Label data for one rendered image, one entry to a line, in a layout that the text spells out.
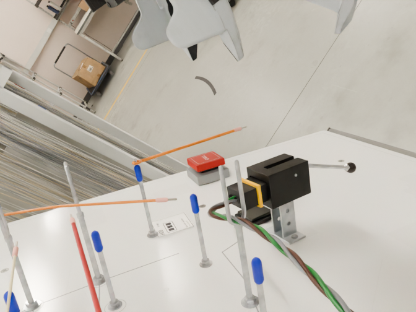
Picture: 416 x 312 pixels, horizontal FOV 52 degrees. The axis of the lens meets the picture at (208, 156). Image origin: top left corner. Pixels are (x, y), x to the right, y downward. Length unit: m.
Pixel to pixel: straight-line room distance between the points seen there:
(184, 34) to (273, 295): 0.25
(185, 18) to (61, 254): 0.36
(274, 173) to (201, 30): 0.18
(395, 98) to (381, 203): 1.58
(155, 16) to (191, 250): 0.27
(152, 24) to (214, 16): 0.09
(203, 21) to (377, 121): 1.81
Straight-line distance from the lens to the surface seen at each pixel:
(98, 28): 8.59
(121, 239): 0.59
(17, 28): 8.57
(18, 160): 1.15
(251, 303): 0.42
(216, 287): 0.46
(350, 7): 0.49
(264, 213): 0.56
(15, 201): 1.19
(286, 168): 0.47
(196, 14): 0.37
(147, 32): 0.44
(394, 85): 2.21
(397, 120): 2.07
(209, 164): 0.69
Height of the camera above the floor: 1.41
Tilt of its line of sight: 26 degrees down
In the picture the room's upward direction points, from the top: 60 degrees counter-clockwise
